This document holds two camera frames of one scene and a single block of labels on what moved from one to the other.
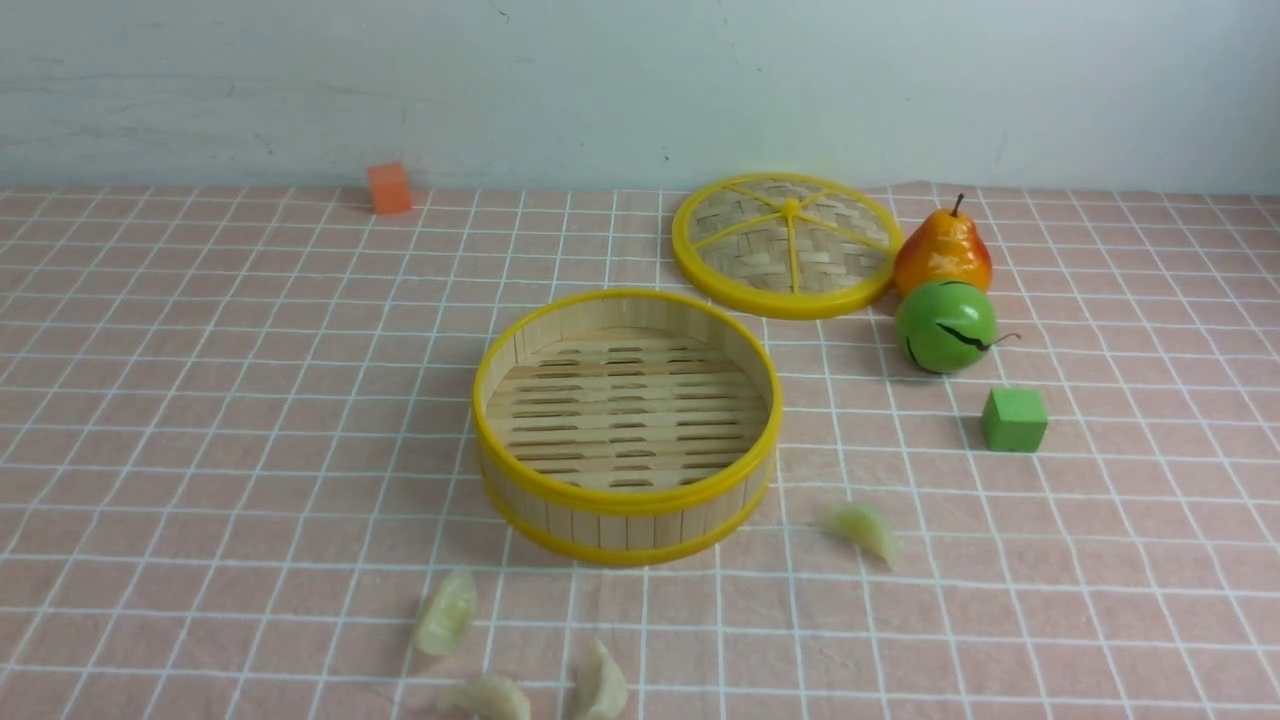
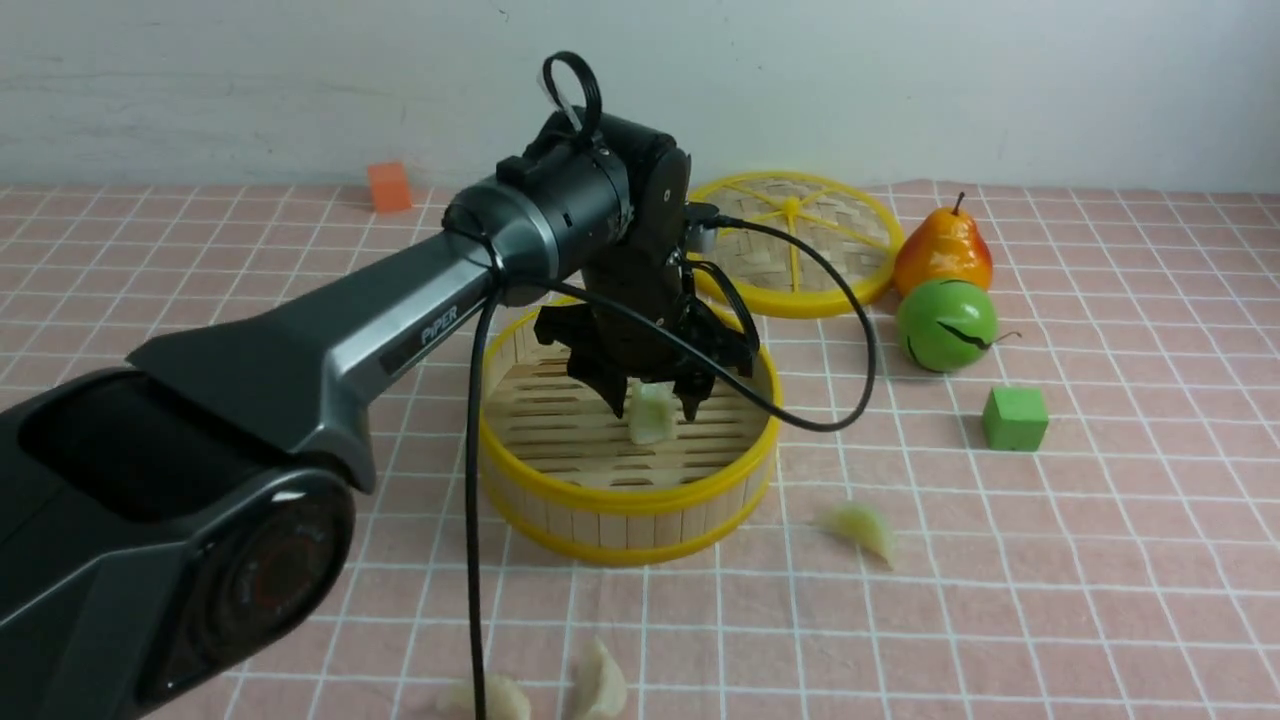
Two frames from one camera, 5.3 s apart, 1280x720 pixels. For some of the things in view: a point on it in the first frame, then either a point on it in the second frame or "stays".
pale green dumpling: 860,526 stays
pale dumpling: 602,692 stays
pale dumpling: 487,697 stays
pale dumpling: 445,612 -> 652,412
